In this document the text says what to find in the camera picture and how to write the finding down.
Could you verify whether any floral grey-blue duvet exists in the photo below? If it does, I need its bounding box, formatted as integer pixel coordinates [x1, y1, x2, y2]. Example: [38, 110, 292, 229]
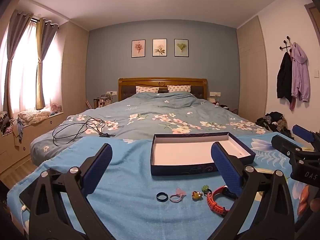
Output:
[30, 91, 273, 167]

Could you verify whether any purple jacket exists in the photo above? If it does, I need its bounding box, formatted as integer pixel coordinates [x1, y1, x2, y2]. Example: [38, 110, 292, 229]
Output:
[289, 42, 311, 110]

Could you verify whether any navy cardboard box tray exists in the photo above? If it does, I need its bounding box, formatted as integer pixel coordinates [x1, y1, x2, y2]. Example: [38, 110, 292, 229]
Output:
[150, 132, 256, 177]

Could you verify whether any black wall coat rack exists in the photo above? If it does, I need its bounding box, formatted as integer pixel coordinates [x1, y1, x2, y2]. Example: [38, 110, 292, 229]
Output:
[280, 36, 294, 53]

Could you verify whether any folded beige clothes pile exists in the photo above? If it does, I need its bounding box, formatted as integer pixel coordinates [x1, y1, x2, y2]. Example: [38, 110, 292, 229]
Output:
[17, 110, 52, 125]

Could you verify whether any person's right hand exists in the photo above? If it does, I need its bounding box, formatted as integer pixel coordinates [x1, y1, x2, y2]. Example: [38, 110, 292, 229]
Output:
[299, 184, 319, 217]

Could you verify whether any black charger with cable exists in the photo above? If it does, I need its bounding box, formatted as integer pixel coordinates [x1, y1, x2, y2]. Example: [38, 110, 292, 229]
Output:
[52, 116, 115, 146]

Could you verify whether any window seat cabinet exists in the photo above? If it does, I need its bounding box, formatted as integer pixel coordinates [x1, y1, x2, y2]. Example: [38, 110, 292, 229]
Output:
[0, 111, 67, 173]

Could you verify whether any orange smartwatch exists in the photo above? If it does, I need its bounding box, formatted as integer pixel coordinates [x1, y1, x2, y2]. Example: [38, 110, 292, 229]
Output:
[207, 185, 238, 217]

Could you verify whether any grey curtain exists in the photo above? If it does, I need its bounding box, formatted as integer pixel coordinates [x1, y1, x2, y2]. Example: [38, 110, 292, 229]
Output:
[35, 17, 59, 110]
[2, 9, 33, 112]

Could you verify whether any dark clothes pile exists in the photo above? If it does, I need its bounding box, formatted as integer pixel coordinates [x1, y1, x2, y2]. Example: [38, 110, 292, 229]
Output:
[255, 111, 295, 139]

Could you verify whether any white charging cable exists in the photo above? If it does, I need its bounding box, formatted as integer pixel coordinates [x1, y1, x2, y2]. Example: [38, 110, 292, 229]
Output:
[21, 205, 32, 230]

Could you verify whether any framed green flower picture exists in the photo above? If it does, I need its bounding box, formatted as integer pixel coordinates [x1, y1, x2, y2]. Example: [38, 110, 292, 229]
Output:
[174, 39, 189, 57]

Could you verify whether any beige wardrobe by window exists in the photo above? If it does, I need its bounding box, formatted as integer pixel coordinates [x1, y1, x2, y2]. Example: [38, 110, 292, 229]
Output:
[61, 21, 90, 113]

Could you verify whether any framed white flower picture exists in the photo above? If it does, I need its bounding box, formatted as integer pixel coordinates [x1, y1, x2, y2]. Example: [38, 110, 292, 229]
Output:
[152, 39, 167, 57]

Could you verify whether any white sheer curtain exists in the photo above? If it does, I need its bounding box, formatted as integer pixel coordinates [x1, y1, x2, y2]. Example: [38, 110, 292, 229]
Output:
[0, 21, 63, 113]

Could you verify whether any light blue blanket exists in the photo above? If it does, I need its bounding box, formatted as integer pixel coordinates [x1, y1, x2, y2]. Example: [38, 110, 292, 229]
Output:
[7, 131, 310, 240]

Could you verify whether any beige wardrobe by coat rack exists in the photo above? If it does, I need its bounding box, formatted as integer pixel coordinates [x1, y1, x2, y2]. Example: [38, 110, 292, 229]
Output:
[236, 15, 268, 124]

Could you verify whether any wooden headboard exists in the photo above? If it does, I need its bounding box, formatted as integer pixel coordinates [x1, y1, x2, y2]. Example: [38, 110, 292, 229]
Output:
[118, 77, 208, 102]

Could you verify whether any black smartphone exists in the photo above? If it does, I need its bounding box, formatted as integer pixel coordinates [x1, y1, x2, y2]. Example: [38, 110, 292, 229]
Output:
[19, 169, 65, 207]

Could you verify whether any wooden door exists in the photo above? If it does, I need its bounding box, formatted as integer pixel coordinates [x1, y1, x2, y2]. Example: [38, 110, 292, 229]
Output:
[304, 2, 320, 43]

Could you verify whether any black jacket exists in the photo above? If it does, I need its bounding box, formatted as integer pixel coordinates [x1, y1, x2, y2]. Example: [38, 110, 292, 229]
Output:
[277, 52, 293, 103]

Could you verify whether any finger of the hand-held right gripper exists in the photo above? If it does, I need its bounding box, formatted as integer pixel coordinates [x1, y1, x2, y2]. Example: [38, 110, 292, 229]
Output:
[292, 124, 320, 152]
[271, 134, 304, 155]

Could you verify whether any dotted white pillow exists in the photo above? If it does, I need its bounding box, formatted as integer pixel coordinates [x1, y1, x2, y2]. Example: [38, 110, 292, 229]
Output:
[167, 85, 192, 93]
[136, 86, 159, 94]

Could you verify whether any pink flower ring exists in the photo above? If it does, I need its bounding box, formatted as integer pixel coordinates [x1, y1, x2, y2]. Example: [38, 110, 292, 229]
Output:
[169, 189, 187, 202]

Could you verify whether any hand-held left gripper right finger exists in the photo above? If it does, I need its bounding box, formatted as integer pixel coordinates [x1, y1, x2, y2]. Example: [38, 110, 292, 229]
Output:
[211, 141, 297, 240]

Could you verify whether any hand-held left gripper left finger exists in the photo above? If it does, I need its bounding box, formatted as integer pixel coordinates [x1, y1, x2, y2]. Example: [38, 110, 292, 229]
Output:
[29, 143, 113, 240]

